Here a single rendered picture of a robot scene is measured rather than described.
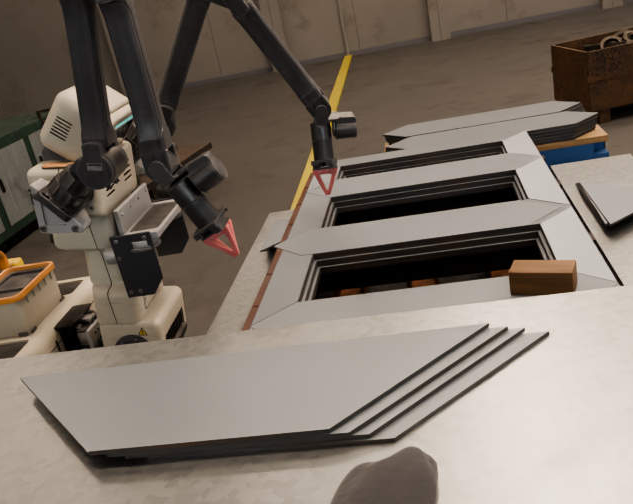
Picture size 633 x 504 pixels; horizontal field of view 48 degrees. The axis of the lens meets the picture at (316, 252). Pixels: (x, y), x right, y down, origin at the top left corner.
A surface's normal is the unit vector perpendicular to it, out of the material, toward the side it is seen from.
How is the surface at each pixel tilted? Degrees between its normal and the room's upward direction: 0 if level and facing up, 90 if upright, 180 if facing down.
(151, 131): 80
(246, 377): 0
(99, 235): 90
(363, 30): 90
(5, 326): 92
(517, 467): 0
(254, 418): 0
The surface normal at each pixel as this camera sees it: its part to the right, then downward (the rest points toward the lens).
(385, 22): -0.09, 0.39
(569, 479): -0.19, -0.91
